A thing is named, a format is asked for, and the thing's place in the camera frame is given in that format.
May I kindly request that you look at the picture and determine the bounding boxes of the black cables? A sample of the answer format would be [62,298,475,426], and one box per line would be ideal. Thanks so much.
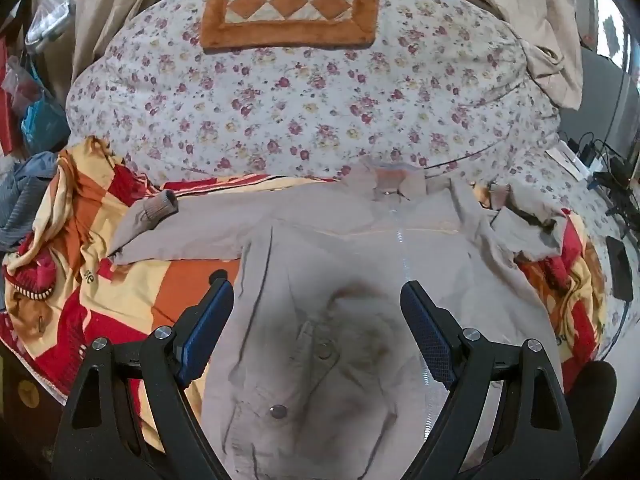
[557,130,640,233]

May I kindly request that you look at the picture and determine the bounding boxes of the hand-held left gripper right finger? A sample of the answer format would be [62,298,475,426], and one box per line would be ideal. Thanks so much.
[400,280,582,480]

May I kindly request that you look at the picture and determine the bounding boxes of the floral quilt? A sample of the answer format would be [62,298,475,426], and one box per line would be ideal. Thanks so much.
[65,0,621,281]

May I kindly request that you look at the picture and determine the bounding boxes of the clear plastic bag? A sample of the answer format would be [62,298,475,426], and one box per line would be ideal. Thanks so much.
[25,0,76,56]

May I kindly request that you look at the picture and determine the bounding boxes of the orange checkered cushion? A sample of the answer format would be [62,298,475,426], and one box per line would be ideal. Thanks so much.
[200,0,382,52]

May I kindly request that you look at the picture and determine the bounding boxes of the red orange yellow blanket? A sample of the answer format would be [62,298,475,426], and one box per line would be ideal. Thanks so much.
[0,135,608,456]

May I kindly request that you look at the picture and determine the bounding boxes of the grey cabinet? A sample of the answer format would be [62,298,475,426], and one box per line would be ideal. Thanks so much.
[559,50,640,161]

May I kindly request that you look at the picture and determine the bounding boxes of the black tablet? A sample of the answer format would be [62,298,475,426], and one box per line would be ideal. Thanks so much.
[605,236,635,302]

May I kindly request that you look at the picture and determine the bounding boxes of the blue grey garment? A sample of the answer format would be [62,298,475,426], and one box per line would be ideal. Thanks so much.
[0,152,61,253]

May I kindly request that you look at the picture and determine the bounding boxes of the white power strip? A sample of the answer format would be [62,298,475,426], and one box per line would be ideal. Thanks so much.
[545,146,595,181]

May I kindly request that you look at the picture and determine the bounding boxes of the beige jacket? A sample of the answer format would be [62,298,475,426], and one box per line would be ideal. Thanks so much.
[106,156,571,480]

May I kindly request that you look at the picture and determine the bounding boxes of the blue plastic bag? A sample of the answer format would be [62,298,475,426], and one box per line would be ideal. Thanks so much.
[20,92,68,155]

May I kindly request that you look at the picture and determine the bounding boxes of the beige curtain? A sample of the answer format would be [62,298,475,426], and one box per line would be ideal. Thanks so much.
[425,0,586,111]
[30,0,171,86]

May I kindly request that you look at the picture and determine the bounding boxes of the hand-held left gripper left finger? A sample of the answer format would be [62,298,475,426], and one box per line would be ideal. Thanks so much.
[52,270,235,480]

